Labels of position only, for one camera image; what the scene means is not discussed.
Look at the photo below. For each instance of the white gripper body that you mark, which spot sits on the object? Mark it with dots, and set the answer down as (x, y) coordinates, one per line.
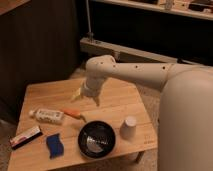
(91, 87)

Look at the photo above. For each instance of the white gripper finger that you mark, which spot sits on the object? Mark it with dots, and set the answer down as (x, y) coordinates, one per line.
(97, 100)
(77, 95)

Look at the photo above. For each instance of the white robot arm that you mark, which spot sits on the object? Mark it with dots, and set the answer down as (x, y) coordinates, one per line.
(185, 131)

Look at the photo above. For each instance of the black ceramic bowl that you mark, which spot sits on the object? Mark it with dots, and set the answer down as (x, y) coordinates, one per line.
(96, 139)

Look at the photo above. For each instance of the white tube bottle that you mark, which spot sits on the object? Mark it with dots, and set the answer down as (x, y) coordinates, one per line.
(47, 115)

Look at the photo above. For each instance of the wooden table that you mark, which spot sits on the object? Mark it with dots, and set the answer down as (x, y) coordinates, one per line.
(118, 100)

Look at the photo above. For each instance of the metal pole stand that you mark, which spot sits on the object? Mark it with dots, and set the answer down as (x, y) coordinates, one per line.
(90, 32)

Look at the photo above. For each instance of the blue sponge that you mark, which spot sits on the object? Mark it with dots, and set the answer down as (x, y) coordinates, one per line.
(54, 145)

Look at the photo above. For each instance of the red black white box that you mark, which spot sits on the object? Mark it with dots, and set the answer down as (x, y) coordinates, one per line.
(25, 137)

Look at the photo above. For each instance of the background wooden shelf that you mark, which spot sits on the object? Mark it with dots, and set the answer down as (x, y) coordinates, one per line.
(166, 8)

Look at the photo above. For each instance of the orange handled tool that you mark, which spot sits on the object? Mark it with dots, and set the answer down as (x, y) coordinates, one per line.
(74, 114)

